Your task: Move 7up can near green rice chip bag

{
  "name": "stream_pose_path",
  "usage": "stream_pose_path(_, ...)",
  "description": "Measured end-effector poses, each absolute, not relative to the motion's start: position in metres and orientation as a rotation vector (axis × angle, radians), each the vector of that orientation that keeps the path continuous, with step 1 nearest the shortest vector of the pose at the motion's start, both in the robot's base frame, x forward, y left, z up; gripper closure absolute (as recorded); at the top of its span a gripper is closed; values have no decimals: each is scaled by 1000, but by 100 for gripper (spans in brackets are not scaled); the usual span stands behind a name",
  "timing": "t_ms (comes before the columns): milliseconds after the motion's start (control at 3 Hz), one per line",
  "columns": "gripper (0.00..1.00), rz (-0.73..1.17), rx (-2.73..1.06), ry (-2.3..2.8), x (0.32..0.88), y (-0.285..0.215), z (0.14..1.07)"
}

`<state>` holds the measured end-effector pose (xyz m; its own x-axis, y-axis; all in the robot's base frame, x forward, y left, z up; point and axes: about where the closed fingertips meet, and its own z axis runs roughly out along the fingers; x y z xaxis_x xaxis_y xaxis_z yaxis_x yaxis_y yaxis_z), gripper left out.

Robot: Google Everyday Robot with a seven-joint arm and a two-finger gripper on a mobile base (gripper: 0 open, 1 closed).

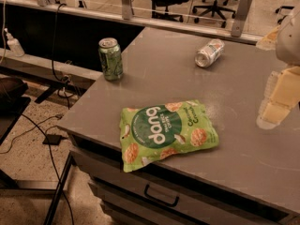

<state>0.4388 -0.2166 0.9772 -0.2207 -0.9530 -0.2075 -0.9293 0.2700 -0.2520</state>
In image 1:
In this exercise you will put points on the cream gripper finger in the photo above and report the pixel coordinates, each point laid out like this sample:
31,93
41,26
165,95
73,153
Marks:
268,42
281,95

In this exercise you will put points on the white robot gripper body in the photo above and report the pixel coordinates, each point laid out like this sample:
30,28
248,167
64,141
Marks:
289,42

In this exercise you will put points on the silver 7up can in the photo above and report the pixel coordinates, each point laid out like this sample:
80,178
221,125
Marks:
209,53

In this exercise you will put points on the green rice chip bag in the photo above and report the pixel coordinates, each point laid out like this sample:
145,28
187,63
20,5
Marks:
153,133

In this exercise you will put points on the green soda can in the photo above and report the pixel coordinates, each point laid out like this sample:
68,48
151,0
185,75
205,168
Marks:
110,59

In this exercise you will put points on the grey drawer cabinet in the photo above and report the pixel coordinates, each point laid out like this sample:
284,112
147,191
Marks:
251,178

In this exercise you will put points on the black power adapter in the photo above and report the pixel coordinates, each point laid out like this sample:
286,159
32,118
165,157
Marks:
52,139

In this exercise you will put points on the clear sanitizer bottle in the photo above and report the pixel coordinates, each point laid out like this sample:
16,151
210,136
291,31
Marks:
14,44

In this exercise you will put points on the black chair at left edge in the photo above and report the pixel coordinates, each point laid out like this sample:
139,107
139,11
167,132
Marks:
12,103

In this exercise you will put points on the metal glass partition rail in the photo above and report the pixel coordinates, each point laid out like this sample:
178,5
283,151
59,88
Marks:
129,18

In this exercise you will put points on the black drawer handle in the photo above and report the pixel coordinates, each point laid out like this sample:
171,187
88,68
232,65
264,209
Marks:
162,198

